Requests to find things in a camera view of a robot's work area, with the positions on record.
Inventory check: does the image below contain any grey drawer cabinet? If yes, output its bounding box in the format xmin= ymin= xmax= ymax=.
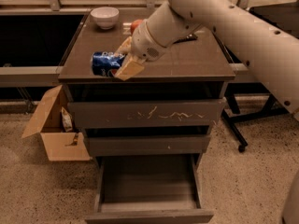
xmin=58 ymin=7 xmax=236 ymax=224

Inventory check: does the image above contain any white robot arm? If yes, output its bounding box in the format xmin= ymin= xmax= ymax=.
xmin=116 ymin=0 xmax=299 ymax=117

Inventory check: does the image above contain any black rolling stand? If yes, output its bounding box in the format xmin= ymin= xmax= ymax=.
xmin=221 ymin=93 xmax=288 ymax=153

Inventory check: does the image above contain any snack bag in box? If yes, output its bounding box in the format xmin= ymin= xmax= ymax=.
xmin=61 ymin=107 xmax=73 ymax=133

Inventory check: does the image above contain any white ceramic bowl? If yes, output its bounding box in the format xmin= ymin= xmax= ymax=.
xmin=91 ymin=7 xmax=120 ymax=30

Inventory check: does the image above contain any red apple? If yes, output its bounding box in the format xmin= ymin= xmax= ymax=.
xmin=130 ymin=20 xmax=142 ymax=34

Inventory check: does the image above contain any grey open bottom drawer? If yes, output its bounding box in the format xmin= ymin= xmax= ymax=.
xmin=85 ymin=155 xmax=214 ymax=224

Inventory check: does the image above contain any grey top drawer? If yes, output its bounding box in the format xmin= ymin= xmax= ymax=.
xmin=68 ymin=99 xmax=225 ymax=129

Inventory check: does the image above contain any grey middle drawer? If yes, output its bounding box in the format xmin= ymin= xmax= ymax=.
xmin=85 ymin=135 xmax=210 ymax=157

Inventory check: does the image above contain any open cardboard box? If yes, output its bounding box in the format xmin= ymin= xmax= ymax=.
xmin=22 ymin=85 xmax=90 ymax=161

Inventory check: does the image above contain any blue pepsi can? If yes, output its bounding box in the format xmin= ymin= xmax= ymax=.
xmin=91 ymin=51 xmax=126 ymax=77

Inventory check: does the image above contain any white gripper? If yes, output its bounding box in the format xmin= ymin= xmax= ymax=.
xmin=115 ymin=19 xmax=168 ymax=80

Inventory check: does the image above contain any dark chocolate bar wrapper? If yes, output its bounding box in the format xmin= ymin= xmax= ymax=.
xmin=174 ymin=34 xmax=198 ymax=44

